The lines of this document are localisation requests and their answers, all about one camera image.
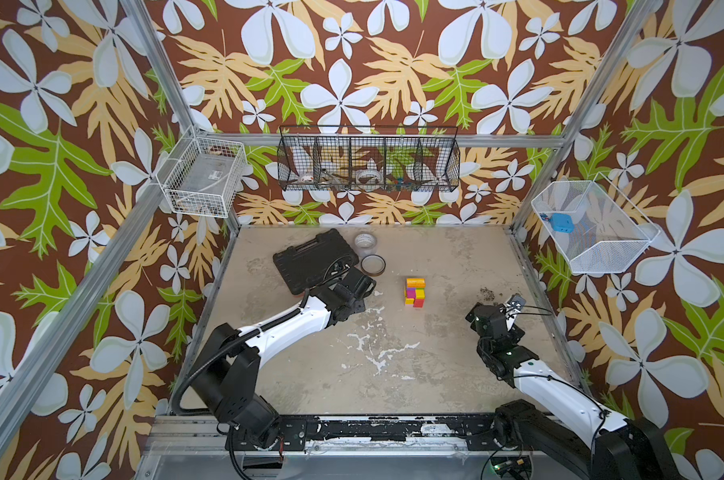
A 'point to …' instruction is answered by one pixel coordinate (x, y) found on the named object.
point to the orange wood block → (415, 283)
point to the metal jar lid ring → (373, 265)
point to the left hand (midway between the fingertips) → (353, 295)
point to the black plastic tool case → (304, 266)
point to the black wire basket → (368, 158)
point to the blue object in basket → (562, 222)
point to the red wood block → (418, 303)
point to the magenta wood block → (411, 292)
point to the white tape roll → (369, 177)
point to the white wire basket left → (201, 176)
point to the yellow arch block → (409, 301)
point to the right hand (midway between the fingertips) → (488, 311)
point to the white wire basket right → (595, 229)
